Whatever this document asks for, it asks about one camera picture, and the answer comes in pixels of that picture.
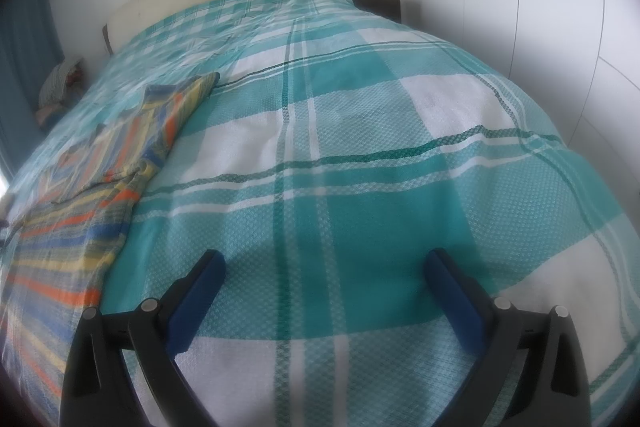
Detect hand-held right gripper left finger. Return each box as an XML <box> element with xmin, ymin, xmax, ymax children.
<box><xmin>60</xmin><ymin>249</ymin><xmax>227</xmax><ymax>427</ymax></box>

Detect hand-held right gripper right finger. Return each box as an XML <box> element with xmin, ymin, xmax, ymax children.
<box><xmin>424</xmin><ymin>248</ymin><xmax>591</xmax><ymax>427</ymax></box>

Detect striped knit shirt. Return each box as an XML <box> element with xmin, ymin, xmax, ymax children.
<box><xmin>0</xmin><ymin>72</ymin><xmax>221</xmax><ymax>408</ymax></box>

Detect pile of clothes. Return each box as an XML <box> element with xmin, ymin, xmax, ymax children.
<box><xmin>36</xmin><ymin>59</ymin><xmax>87</xmax><ymax>124</ymax></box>

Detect teal checked bedspread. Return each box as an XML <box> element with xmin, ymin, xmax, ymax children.
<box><xmin>0</xmin><ymin>0</ymin><xmax>640</xmax><ymax>427</ymax></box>

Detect teal curtain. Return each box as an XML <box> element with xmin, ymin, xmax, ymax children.
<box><xmin>0</xmin><ymin>0</ymin><xmax>67</xmax><ymax>180</ymax></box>

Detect white wardrobe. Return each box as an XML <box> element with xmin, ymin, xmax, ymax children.
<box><xmin>394</xmin><ymin>0</ymin><xmax>640</xmax><ymax>218</ymax></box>

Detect dark nightstand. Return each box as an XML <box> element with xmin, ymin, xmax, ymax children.
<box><xmin>351</xmin><ymin>0</ymin><xmax>402</xmax><ymax>24</ymax></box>

